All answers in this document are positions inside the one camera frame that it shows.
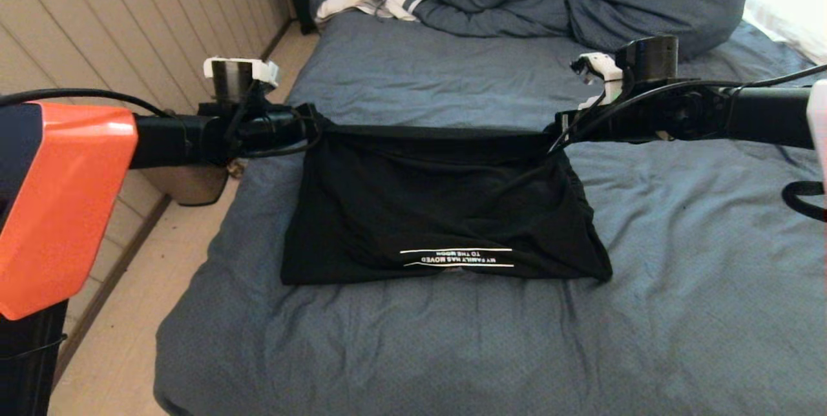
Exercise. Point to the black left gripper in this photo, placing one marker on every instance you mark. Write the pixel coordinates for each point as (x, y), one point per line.
(271, 132)

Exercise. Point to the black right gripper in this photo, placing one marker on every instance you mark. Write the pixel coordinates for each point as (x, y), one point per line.
(601, 125)

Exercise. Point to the black moon print T-shirt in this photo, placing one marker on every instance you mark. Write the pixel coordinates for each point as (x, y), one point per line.
(439, 209)

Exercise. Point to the brown trash bin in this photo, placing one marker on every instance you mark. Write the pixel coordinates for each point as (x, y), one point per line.
(187, 187)

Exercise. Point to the white pillow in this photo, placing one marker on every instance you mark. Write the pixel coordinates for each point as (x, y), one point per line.
(791, 19)

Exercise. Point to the blue bed sheet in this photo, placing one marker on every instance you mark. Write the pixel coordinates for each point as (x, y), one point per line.
(484, 338)

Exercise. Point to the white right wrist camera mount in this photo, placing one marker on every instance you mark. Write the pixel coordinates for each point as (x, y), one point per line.
(604, 67)

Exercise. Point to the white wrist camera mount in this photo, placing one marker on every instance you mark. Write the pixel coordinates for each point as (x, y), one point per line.
(265, 68)
(604, 67)

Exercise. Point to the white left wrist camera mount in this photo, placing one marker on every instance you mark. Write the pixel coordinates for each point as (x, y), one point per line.
(265, 68)

